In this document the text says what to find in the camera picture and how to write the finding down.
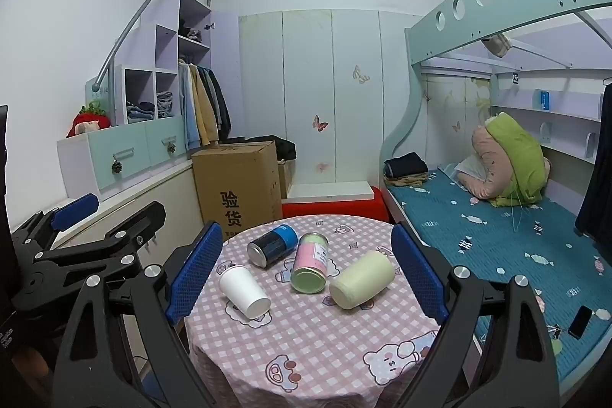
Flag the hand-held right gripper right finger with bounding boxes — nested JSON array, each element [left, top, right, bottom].
[[390, 224, 561, 408]]

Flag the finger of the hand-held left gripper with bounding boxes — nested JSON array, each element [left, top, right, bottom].
[[10, 193, 100, 265], [29, 200, 167, 294]]

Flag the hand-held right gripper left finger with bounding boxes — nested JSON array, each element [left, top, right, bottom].
[[52, 221, 225, 408]]

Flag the white paper cup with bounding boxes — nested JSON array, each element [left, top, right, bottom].
[[218, 265, 272, 319]]

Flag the pale yellow cup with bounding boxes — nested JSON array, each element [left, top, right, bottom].
[[328, 250, 396, 310]]

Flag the person's left hand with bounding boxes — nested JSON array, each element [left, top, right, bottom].
[[12, 345, 51, 386]]

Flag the teal drawer cabinet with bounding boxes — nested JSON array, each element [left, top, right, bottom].
[[56, 115, 188, 201]]

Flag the dark blue can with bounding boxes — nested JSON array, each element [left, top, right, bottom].
[[247, 224, 299, 268]]

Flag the strawberry plush toy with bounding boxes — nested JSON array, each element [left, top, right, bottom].
[[66, 99, 112, 138]]

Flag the blue patterned bed sheet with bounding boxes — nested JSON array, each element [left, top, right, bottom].
[[385, 166, 612, 384]]

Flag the large cardboard box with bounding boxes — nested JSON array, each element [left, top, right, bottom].
[[191, 141, 284, 241]]

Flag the red stool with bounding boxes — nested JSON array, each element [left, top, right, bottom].
[[281, 187, 390, 224]]

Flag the pink can with green lid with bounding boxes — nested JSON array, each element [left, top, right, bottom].
[[290, 232, 330, 295]]

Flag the folded dark clothes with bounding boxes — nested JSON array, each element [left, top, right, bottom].
[[383, 152, 430, 187]]

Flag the white pillow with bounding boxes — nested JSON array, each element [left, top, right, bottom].
[[452, 156, 488, 190]]

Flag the folded clothes in shelf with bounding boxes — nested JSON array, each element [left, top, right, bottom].
[[126, 91, 176, 123]]

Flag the pink pillow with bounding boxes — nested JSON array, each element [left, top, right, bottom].
[[471, 125, 552, 200]]

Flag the pink checked tablecloth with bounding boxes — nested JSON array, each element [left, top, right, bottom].
[[184, 214, 479, 408]]

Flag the small cardboard box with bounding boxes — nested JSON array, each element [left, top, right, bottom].
[[277, 158, 296, 199]]

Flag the hanging clothes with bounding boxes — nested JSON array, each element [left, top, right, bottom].
[[178, 59, 232, 151]]

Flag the green blanket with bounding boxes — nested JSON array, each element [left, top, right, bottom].
[[485, 112, 550, 207]]

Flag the black bag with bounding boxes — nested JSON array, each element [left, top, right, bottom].
[[249, 137, 298, 162]]

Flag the black phone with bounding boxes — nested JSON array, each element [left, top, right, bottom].
[[567, 305, 594, 339]]

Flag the purple stair shelf unit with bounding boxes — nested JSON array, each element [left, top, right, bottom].
[[86, 0, 216, 129]]

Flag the white wardrobe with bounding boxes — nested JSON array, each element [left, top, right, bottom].
[[238, 9, 424, 198]]

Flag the grey metal handrail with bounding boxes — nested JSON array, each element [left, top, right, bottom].
[[92, 0, 217, 91]]

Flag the black hanging garment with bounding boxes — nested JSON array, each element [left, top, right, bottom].
[[574, 76, 612, 249]]

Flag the white hanging bag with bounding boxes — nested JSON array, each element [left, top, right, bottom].
[[482, 33, 513, 58]]

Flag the purple wall shelf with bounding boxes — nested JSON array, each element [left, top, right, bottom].
[[490, 71, 604, 164]]

